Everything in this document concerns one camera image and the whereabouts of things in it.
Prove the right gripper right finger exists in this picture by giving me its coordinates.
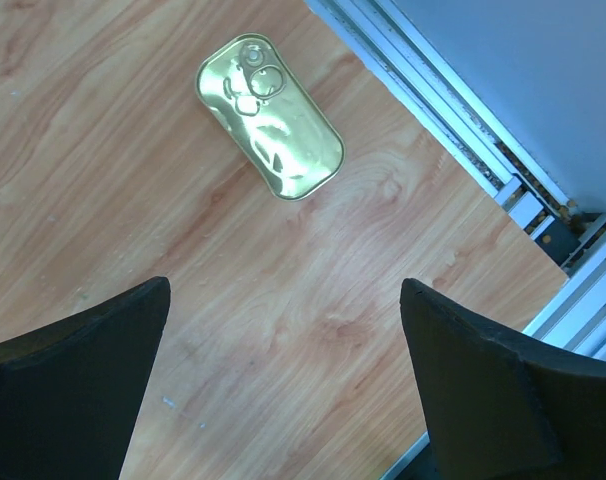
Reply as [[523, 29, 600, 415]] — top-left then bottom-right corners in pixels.
[[400, 279, 606, 479]]

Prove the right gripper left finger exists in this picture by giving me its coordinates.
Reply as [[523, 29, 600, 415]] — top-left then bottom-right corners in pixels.
[[0, 277, 170, 479]]

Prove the gold oval tin can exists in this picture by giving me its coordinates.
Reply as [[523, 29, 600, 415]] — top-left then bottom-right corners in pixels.
[[194, 33, 345, 201]]

